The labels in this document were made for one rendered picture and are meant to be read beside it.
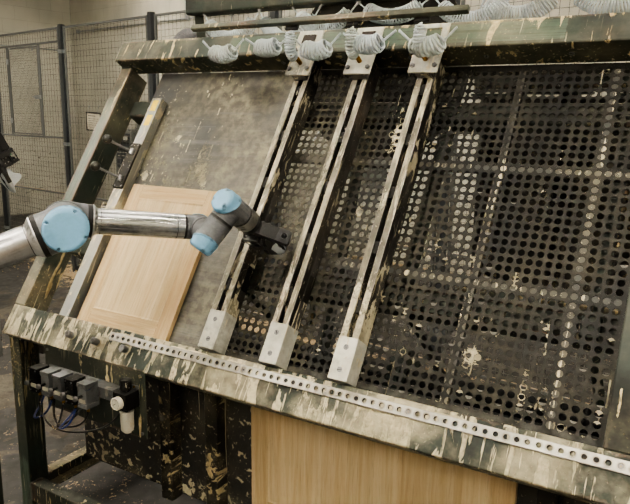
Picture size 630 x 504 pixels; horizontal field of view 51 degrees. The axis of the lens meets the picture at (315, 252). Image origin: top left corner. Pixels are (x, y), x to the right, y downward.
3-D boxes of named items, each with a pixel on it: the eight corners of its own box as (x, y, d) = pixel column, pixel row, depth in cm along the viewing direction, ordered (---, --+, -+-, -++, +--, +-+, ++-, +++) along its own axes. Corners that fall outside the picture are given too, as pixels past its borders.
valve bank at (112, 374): (15, 419, 234) (9, 355, 229) (49, 404, 246) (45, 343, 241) (115, 457, 209) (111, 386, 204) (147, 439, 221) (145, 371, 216)
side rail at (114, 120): (36, 312, 265) (14, 303, 256) (137, 83, 297) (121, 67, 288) (45, 314, 262) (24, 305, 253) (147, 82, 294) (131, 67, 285)
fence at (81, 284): (66, 317, 248) (58, 314, 245) (158, 103, 275) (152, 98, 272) (75, 320, 245) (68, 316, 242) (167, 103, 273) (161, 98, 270)
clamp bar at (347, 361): (331, 382, 191) (293, 360, 171) (430, 45, 225) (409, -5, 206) (361, 389, 186) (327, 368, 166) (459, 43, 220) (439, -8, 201)
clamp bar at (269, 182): (205, 350, 214) (159, 328, 195) (312, 50, 249) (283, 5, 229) (229, 356, 209) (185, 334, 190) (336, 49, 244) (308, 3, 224)
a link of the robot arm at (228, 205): (203, 205, 189) (221, 181, 189) (223, 222, 197) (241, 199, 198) (219, 216, 184) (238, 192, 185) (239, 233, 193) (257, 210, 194)
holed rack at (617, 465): (109, 340, 227) (108, 339, 227) (112, 331, 228) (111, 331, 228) (638, 478, 145) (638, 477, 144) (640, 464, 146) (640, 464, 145)
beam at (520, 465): (22, 340, 262) (0, 332, 253) (35, 312, 265) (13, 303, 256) (635, 517, 151) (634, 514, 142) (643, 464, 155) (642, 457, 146)
